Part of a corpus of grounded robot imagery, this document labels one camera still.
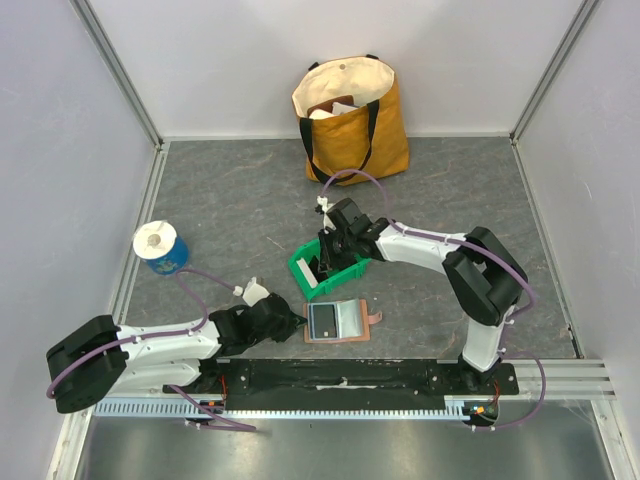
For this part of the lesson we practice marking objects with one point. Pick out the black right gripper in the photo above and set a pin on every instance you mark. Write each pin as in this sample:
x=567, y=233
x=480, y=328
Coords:
x=329, y=248

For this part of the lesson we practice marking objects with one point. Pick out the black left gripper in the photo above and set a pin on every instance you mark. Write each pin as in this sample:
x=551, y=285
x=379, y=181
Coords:
x=289, y=325

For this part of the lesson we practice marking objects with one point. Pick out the black credit card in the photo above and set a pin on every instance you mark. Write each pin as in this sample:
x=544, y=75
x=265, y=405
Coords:
x=322, y=319
x=316, y=268

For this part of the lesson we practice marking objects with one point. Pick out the green plastic bin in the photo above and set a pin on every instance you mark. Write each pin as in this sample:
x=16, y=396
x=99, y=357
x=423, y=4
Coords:
x=307, y=251

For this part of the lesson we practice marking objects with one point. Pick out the pink leather card holder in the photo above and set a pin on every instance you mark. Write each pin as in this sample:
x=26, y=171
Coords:
x=354, y=322

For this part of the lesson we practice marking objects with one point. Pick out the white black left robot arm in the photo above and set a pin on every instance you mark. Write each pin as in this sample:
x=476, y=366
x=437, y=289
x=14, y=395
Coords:
x=101, y=358

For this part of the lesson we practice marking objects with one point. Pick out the white cards in bin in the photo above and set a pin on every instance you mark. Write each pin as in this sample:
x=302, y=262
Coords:
x=307, y=274

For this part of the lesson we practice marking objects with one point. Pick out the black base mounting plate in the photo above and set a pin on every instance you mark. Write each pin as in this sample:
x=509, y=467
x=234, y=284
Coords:
x=346, y=384

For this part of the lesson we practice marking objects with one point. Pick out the mustard yellow tote bag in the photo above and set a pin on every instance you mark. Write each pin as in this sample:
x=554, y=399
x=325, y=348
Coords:
x=371, y=139

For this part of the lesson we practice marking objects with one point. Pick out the white paper in bag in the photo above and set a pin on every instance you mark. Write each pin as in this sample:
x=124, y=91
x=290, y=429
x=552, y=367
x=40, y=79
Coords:
x=342, y=107

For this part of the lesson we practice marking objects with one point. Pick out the blue white tissue roll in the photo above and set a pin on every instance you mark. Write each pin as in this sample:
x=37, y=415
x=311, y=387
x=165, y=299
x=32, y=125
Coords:
x=160, y=247

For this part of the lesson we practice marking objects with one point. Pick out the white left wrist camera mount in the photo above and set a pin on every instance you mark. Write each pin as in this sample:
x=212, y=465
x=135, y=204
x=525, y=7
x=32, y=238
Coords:
x=253, y=292

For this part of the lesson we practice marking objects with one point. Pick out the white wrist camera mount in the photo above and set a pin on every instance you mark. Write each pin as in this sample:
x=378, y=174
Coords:
x=253, y=292
x=322, y=208

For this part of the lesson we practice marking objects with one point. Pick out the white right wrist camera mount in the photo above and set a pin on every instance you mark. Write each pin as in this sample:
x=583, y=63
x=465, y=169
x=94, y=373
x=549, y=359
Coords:
x=322, y=208

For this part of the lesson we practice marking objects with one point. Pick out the grey slotted cable duct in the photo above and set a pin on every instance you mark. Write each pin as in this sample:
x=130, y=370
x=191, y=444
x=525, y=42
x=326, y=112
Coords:
x=178, y=408

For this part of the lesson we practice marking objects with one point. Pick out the left aluminium frame post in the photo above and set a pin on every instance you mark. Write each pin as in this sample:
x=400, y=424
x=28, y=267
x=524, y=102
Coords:
x=107, y=51

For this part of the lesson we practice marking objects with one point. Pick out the aluminium frame post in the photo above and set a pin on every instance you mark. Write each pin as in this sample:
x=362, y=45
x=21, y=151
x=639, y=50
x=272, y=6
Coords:
x=576, y=27
x=107, y=51

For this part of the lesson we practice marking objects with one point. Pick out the right aluminium frame post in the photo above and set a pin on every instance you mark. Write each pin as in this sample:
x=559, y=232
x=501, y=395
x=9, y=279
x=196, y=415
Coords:
x=576, y=27

